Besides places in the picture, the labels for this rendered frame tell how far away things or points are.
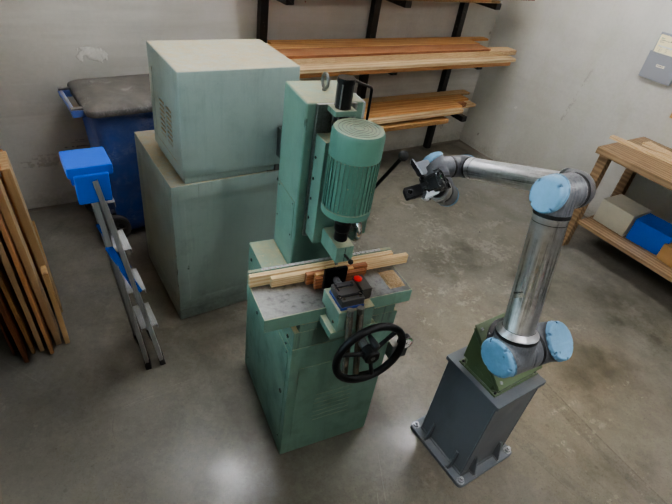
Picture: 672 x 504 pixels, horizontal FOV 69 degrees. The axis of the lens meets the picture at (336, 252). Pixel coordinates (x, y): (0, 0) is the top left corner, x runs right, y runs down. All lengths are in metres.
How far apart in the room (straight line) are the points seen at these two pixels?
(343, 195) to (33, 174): 2.71
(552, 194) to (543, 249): 0.18
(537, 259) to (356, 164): 0.65
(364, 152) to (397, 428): 1.52
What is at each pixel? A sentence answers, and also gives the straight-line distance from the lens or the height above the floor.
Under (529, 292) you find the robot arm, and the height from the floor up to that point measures 1.13.
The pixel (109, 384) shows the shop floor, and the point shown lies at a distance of 2.74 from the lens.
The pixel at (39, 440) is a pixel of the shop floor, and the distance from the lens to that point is 2.64.
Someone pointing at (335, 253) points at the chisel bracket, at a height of 1.04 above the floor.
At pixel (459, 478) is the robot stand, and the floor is 0.04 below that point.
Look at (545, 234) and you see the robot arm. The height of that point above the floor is 1.33.
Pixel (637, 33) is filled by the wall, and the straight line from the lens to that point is 4.74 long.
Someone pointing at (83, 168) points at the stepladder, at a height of 1.15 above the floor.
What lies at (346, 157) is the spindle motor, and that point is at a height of 1.44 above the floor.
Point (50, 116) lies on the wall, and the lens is 3.77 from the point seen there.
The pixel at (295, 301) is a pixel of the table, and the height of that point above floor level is 0.90.
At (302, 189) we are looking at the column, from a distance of 1.84.
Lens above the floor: 2.10
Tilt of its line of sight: 37 degrees down
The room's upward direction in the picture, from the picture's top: 10 degrees clockwise
